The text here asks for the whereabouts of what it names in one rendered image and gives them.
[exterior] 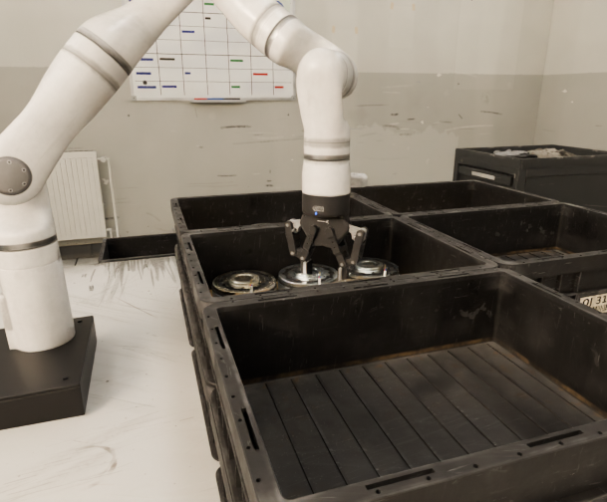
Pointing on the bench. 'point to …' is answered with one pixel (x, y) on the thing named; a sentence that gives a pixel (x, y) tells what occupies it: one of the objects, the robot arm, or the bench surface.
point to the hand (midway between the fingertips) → (324, 276)
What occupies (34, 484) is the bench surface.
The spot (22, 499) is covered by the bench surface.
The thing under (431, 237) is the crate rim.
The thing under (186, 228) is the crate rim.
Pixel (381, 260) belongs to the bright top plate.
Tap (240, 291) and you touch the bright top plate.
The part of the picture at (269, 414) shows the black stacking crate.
